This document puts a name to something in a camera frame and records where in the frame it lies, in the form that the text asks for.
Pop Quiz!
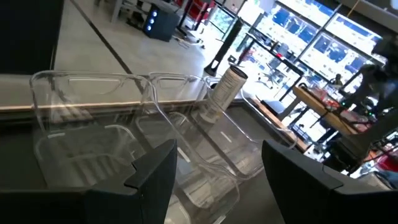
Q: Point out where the wooden workbench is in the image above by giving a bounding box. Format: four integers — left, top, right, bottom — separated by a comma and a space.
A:
292, 85, 361, 137

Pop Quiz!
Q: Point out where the red tool cart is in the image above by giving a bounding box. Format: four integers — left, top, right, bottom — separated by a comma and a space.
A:
185, 0, 215, 22

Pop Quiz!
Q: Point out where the black divider panel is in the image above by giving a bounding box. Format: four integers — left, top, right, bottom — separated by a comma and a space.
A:
0, 0, 65, 75

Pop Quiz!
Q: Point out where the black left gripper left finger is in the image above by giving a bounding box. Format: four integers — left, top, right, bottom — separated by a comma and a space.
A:
0, 138, 178, 224

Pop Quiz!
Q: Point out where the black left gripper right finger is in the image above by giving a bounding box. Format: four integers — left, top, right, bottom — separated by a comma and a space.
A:
262, 139, 398, 224

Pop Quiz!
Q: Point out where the black floor stand post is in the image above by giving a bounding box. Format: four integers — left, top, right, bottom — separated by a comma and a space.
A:
203, 17, 244, 78

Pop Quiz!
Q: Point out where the computer tower with blue lights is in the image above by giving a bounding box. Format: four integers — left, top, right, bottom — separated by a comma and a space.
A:
142, 3, 181, 43

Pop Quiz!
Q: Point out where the white slim drink can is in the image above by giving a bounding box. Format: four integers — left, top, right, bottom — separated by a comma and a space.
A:
200, 65, 249, 124

